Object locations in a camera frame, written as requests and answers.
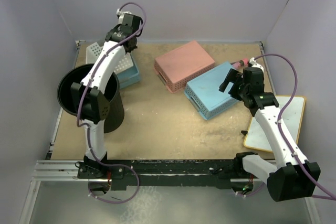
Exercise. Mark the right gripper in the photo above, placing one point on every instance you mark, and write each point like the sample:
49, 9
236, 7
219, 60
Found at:
233, 76

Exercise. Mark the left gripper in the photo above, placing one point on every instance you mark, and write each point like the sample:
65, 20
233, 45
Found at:
132, 49

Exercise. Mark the light blue plastic basket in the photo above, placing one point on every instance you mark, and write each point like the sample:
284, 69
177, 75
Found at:
203, 92

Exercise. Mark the white plastic basket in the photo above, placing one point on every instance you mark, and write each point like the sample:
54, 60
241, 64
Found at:
94, 50

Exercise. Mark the pink plastic basket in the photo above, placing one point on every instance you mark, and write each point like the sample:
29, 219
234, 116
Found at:
181, 65

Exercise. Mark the large black bucket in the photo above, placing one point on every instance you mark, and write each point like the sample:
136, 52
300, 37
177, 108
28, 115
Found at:
115, 116

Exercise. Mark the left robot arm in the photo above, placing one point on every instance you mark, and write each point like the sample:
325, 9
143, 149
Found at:
88, 95

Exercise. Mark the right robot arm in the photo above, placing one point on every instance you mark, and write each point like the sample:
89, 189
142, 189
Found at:
293, 176

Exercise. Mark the pink capped small bottle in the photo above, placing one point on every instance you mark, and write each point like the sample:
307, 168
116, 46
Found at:
239, 64

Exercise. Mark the small blue plastic basket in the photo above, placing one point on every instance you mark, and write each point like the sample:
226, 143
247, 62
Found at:
129, 76

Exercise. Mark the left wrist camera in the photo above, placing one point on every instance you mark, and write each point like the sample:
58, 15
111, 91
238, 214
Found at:
123, 17

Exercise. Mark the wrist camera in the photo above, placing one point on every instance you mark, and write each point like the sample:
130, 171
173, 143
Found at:
253, 63
123, 17

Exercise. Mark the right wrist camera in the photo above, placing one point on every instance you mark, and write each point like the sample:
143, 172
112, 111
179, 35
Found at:
253, 63

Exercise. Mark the whiteboard with yellow frame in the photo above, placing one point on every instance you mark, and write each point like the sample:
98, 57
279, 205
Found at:
255, 138

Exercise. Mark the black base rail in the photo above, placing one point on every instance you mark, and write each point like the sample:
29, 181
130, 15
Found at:
120, 174

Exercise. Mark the aluminium frame rail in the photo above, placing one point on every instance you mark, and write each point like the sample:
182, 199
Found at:
47, 171

